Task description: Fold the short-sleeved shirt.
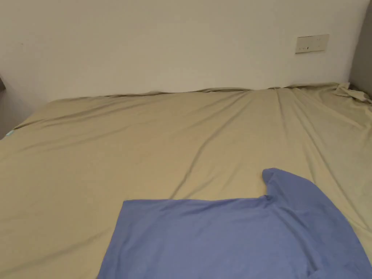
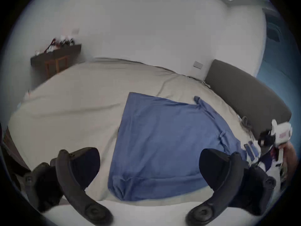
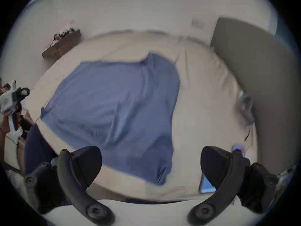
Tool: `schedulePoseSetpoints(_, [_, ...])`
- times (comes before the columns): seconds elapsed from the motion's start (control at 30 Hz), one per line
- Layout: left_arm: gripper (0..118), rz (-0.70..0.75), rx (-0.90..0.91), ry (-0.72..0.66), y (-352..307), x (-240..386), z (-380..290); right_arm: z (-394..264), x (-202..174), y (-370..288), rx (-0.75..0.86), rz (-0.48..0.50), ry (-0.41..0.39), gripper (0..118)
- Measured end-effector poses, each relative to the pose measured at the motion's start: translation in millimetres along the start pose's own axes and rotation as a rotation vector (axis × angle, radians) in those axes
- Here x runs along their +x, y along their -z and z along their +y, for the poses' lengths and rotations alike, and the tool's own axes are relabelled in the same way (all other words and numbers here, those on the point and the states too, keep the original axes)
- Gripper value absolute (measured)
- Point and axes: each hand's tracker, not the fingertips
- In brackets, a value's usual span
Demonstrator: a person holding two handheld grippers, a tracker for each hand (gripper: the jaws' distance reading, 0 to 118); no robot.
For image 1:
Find bed with beige sheet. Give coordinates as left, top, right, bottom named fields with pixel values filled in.
left=0, top=82, right=372, bottom=279

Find blue shirt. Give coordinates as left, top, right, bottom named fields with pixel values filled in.
left=96, top=167, right=372, bottom=279

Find white wall socket panel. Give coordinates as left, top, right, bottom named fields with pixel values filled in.
left=295, top=34, right=330, bottom=55

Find grey padded headboard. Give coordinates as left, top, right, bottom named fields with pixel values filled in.
left=349, top=0, right=372, bottom=97

